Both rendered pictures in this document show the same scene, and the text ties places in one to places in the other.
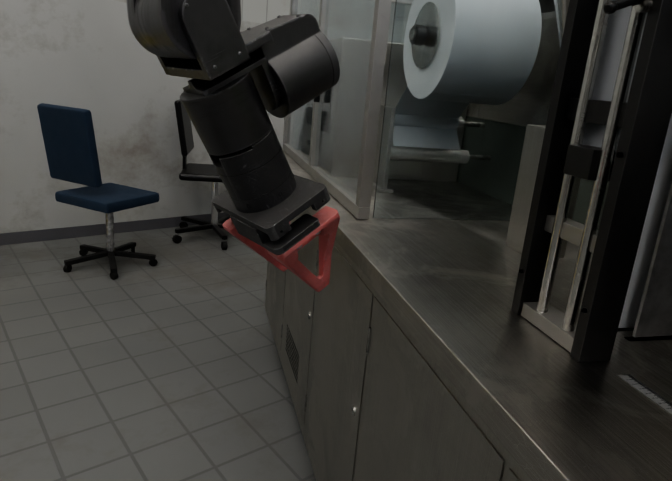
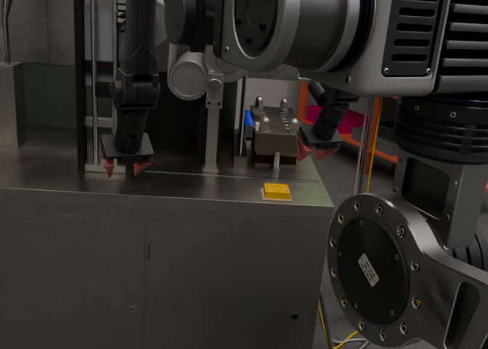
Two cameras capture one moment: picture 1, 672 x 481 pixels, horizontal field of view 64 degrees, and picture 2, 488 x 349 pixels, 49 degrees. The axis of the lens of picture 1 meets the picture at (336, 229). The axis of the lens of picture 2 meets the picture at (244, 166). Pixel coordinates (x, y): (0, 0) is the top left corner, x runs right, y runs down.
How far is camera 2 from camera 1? 1.12 m
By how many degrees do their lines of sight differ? 74
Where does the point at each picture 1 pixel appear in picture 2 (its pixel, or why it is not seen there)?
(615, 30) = (98, 29)
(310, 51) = not seen: hidden behind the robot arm
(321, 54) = not seen: hidden behind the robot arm
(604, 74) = (97, 48)
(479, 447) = (128, 225)
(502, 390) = (139, 192)
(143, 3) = (141, 89)
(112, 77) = not seen: outside the picture
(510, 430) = (157, 201)
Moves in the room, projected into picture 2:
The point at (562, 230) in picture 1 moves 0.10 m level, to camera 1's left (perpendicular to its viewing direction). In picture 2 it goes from (98, 122) to (80, 130)
